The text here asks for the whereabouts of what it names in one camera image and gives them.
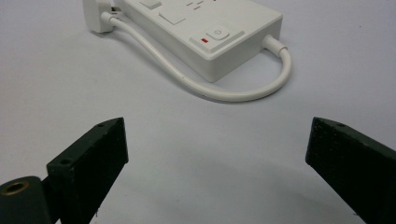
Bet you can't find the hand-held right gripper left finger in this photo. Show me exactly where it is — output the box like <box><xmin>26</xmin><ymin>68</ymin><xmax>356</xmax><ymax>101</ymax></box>
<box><xmin>41</xmin><ymin>117</ymin><xmax>130</xmax><ymax>224</ymax></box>

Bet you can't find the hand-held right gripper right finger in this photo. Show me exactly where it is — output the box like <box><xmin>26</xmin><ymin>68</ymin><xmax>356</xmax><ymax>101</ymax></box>
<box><xmin>304</xmin><ymin>117</ymin><xmax>396</xmax><ymax>224</ymax></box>

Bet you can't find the white power plug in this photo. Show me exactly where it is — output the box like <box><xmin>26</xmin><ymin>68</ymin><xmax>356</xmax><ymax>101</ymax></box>
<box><xmin>81</xmin><ymin>0</ymin><xmax>123</xmax><ymax>34</ymax></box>

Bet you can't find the white power strip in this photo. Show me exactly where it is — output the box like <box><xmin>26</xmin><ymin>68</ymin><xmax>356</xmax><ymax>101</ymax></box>
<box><xmin>115</xmin><ymin>0</ymin><xmax>284</xmax><ymax>84</ymax></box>

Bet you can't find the white power cable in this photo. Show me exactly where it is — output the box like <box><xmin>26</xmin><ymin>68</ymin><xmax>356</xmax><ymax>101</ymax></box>
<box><xmin>100</xmin><ymin>11</ymin><xmax>293</xmax><ymax>104</ymax></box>

